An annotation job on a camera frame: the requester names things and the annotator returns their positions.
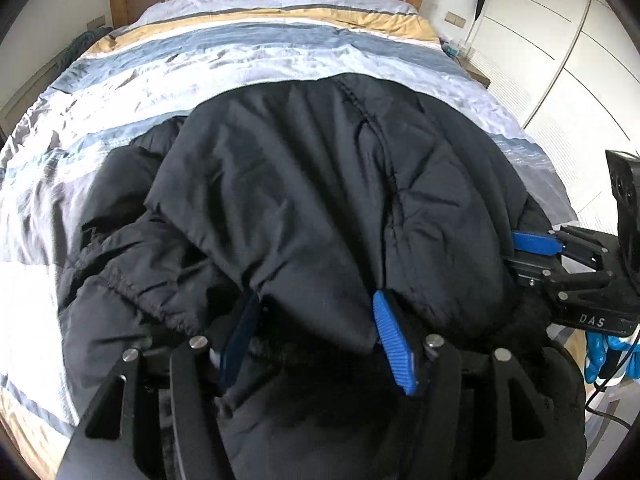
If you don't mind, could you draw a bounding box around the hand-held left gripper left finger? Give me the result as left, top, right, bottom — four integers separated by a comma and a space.
57, 292, 263, 480

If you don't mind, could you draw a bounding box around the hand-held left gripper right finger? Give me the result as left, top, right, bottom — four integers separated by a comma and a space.
372, 290, 561, 480

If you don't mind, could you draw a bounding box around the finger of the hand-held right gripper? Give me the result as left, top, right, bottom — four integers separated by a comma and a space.
501, 254, 616, 306
510, 225, 621, 271

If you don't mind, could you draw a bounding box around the black down jacket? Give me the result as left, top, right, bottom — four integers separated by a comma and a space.
55, 72, 588, 480

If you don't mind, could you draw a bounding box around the person's right hand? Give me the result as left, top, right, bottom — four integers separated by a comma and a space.
584, 331, 640, 385

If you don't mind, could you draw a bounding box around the wooden nightstand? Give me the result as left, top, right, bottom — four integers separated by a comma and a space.
459, 55, 492, 89

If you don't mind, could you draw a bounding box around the white wardrobe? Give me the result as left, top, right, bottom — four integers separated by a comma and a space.
470, 0, 640, 243

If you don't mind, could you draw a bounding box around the striped duvet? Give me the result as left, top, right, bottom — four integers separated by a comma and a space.
0, 0, 576, 441

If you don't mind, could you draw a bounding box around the dark teal cloth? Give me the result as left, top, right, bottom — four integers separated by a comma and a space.
54, 26, 112, 75

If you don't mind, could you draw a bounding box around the black cable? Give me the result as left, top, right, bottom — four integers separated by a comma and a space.
584, 340, 640, 431

